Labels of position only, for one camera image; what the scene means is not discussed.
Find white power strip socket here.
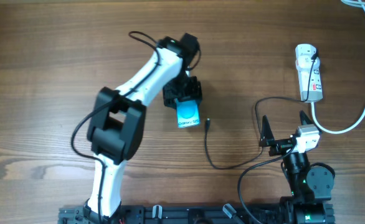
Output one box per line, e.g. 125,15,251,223
295,44,323,103

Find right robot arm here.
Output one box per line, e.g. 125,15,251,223
259,111,336,224

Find turquoise screen Galaxy smartphone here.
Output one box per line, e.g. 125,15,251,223
176,100,200,128

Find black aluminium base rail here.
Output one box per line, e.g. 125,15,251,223
57,203,336,224

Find black USB charging cable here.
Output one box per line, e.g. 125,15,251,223
204,50,320,170

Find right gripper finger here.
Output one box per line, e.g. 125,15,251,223
300,110,313,125
258,115,275,147

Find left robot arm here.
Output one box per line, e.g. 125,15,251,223
83,33,202,223

